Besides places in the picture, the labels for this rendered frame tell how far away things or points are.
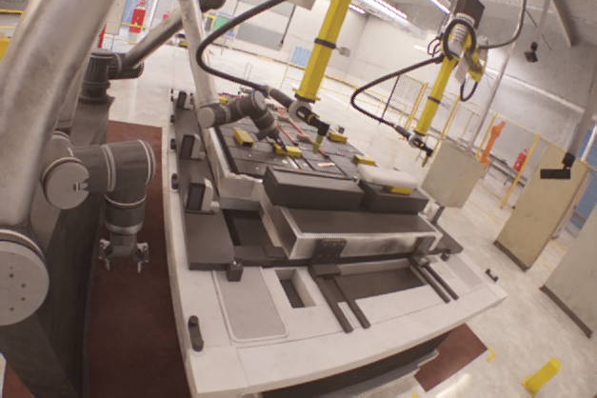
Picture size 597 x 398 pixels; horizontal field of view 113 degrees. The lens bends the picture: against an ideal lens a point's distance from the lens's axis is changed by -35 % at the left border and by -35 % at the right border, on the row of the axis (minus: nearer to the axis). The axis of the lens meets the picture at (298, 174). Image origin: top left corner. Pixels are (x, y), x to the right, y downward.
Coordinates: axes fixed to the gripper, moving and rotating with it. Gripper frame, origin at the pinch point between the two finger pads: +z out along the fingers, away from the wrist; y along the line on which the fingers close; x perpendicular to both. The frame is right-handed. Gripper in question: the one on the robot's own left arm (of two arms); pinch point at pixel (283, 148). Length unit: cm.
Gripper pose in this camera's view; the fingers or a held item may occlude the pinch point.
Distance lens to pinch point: 175.1
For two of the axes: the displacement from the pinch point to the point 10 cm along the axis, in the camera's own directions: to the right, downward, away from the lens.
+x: -8.1, 5.9, -0.2
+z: 4.5, 6.5, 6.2
